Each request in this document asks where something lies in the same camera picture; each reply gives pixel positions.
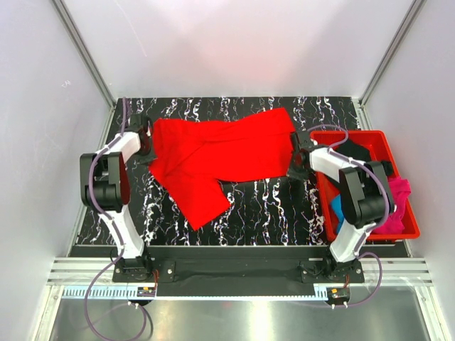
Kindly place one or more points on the aluminium frame post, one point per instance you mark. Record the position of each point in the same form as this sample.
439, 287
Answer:
400, 34
76, 37

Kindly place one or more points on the left yellow connector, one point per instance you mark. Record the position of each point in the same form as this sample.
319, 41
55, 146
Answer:
146, 292

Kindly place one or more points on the red plastic bin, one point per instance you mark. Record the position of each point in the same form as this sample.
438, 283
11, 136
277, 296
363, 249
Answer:
376, 142

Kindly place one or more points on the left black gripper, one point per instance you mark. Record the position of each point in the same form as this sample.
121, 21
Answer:
148, 158

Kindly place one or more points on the right aluminium frame post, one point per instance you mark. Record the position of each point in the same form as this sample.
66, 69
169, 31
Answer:
400, 34

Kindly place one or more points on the black t shirt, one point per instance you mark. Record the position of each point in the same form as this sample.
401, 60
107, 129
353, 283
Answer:
354, 150

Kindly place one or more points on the pink t shirt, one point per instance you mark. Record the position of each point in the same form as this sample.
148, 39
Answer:
401, 190

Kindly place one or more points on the red t shirt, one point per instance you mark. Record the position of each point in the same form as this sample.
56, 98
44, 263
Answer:
194, 158

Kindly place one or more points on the aluminium rail with cable duct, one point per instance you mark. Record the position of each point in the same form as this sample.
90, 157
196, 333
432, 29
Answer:
81, 280

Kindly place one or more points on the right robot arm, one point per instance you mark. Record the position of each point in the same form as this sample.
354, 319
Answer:
366, 198

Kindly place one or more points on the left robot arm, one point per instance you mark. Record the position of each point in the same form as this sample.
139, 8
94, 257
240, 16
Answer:
104, 183

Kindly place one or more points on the blue t shirt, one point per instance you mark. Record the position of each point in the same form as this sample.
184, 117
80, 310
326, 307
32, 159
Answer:
337, 210

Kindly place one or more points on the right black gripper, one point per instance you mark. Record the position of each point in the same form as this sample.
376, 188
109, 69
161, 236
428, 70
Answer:
291, 172

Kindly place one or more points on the left aluminium frame post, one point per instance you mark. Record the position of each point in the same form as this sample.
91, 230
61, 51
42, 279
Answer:
76, 37

